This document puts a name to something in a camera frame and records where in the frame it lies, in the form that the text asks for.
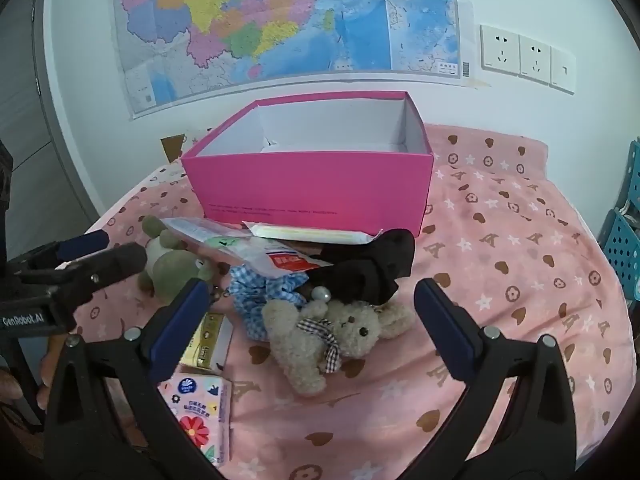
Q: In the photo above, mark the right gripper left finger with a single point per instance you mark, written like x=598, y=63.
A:
x=84, y=436

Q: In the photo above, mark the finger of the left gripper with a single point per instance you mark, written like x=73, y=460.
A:
x=107, y=268
x=81, y=246

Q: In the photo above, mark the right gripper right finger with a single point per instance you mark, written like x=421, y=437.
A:
x=515, y=418

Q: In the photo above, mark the green plush frog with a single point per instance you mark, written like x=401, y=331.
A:
x=169, y=263

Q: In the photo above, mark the floral tissue pack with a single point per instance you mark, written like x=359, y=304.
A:
x=202, y=406

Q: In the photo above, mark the yellow tissue pack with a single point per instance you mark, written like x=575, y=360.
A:
x=209, y=345

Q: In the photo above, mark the blue checkered scrunchie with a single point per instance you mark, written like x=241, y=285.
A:
x=251, y=291

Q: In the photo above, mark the medical tape packet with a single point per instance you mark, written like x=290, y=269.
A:
x=266, y=257

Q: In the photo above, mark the yellow white packet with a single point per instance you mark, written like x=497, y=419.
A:
x=310, y=235

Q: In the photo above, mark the black scrunchie cloth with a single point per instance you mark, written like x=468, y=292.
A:
x=367, y=272

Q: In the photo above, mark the beige plush bunny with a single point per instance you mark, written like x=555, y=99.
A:
x=311, y=342

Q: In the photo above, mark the person's left hand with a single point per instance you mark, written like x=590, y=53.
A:
x=13, y=389

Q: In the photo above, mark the grey door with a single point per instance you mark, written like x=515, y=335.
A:
x=48, y=202

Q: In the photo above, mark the brown cardboard piece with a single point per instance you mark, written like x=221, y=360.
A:
x=173, y=146

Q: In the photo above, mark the blue plastic basket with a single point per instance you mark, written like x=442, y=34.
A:
x=619, y=239

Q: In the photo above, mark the pink cardboard box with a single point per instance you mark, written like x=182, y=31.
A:
x=348, y=160

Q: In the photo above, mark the colourful wall map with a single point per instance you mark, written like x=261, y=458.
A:
x=178, y=50

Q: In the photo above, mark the white wall sockets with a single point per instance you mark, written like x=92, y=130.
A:
x=512, y=54

